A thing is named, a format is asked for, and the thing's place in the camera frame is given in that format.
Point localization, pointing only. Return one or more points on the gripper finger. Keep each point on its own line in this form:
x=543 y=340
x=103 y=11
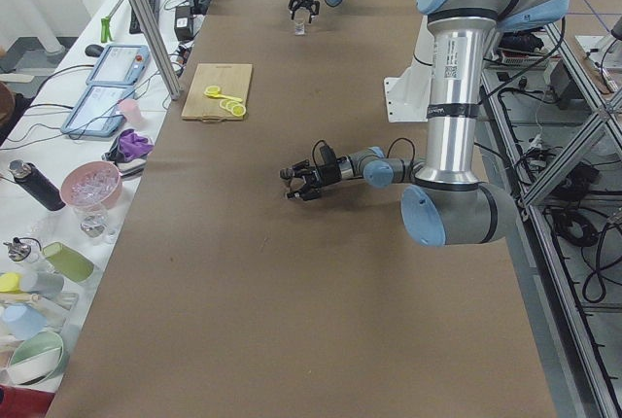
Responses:
x=305 y=193
x=313 y=8
x=301 y=169
x=293 y=7

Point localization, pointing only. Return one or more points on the steel jigger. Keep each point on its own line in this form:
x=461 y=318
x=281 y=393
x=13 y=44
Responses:
x=287 y=176

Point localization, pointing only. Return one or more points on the clear glass measuring cup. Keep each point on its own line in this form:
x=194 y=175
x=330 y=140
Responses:
x=299 y=27

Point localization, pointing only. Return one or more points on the pink plastic cup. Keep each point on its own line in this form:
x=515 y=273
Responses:
x=130 y=109

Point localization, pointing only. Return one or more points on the green plastic cup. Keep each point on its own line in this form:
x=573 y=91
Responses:
x=68 y=262

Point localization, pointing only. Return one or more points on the light blue cup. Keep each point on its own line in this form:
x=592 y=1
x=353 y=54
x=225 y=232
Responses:
x=23 y=321

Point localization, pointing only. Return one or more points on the lemon slice middle of row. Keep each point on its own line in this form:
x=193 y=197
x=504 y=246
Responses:
x=232 y=105

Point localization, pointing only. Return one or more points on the wooden cutting board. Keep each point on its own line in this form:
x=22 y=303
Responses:
x=233 y=78

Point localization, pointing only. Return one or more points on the black power box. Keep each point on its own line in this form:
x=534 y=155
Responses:
x=184 y=23

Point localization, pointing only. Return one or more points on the purple cloth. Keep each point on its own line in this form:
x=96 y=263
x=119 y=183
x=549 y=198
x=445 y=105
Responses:
x=132 y=145

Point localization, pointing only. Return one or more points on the upper blue teach pendant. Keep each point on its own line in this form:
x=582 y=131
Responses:
x=119 y=65

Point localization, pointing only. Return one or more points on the pink bowl with ice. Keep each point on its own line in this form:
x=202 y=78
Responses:
x=93 y=183

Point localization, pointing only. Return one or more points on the black computer mouse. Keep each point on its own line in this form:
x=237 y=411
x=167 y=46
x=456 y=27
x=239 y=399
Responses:
x=94 y=50

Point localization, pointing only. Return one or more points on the black water bottle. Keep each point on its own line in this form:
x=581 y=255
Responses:
x=31 y=179

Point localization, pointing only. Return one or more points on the glass bottle metal pourer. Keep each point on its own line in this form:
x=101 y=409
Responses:
x=24 y=250

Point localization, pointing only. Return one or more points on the green white bowl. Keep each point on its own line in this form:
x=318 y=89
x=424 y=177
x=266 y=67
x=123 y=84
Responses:
x=37 y=359

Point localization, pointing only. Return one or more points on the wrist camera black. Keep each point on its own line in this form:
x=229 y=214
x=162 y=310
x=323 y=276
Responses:
x=326 y=152

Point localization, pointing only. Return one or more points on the aluminium frame post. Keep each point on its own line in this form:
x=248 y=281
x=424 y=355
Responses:
x=159 y=52

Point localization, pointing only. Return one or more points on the green handled grabber tool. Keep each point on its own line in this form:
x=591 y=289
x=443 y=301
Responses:
x=105 y=32

